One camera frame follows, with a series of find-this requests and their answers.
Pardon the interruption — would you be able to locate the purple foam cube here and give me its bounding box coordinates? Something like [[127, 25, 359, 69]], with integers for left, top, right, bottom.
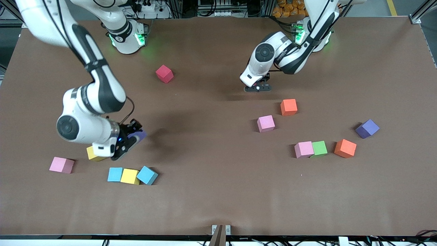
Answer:
[[129, 131, 147, 143], [355, 119, 380, 139]]

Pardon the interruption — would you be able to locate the orange foam cube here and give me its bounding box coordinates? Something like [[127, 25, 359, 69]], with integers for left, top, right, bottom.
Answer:
[[280, 99, 298, 117], [334, 139, 357, 159]]

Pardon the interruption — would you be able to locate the pink foam cube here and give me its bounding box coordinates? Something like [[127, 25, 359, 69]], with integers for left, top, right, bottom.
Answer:
[[257, 115, 276, 133], [294, 141, 314, 159], [49, 156, 75, 174]]

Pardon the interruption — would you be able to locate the yellow foam cube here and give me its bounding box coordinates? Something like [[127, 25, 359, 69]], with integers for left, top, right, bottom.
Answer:
[[120, 168, 141, 185], [86, 146, 107, 162]]

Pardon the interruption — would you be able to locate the blue foam cube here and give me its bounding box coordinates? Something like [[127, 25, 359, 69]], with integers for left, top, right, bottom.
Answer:
[[107, 167, 124, 182], [136, 166, 159, 186]]

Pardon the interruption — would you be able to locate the red foam cube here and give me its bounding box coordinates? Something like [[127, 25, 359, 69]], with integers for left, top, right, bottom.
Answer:
[[155, 64, 174, 84]]

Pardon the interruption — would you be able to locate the bag of orange items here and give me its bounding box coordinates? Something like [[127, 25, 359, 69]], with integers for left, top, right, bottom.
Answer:
[[272, 0, 308, 18]]

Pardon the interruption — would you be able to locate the green foam cube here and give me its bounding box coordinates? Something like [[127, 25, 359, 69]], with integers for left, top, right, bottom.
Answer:
[[310, 140, 328, 158]]

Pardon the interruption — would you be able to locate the brown table cover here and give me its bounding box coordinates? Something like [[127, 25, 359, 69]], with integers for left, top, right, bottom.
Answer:
[[0, 15, 437, 237]]

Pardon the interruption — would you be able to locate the white power strip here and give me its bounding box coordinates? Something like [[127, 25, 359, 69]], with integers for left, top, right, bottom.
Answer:
[[131, 0, 159, 13]]

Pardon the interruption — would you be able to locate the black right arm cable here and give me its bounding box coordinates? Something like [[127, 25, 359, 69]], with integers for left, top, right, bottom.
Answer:
[[118, 97, 136, 125]]

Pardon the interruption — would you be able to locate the brown camera pole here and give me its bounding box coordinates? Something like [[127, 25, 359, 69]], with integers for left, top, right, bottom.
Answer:
[[208, 224, 224, 246]]

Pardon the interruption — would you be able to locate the aluminium frame profile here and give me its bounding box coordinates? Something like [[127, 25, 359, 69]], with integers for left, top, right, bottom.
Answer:
[[410, 0, 437, 25]]

